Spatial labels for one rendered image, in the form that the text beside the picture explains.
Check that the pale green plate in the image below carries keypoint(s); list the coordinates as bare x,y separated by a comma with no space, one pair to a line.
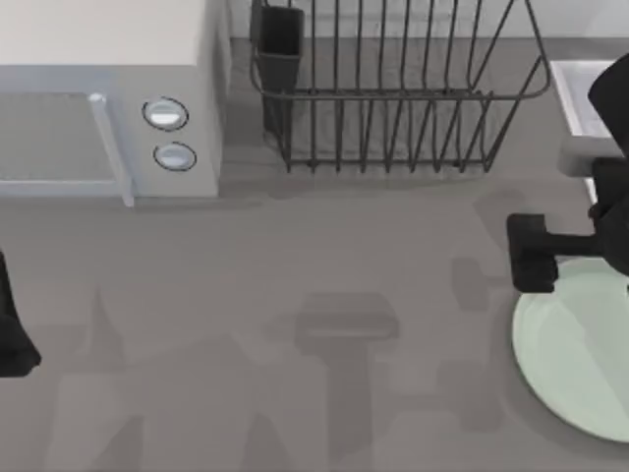
570,354

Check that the white sink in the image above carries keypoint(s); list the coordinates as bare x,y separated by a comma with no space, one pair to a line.
572,98

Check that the black cutlery holder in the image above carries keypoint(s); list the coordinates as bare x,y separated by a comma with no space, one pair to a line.
277,44

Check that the small round microwave knob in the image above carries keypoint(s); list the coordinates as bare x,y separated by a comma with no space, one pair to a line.
175,156

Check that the large round microwave knob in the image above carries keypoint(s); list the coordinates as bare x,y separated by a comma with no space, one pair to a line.
165,114

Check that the pale microwave oven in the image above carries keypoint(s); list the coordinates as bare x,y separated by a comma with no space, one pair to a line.
98,44

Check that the glass microwave door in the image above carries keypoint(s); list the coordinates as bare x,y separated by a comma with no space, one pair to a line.
44,137

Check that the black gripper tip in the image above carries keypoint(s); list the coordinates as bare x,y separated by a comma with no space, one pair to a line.
12,339

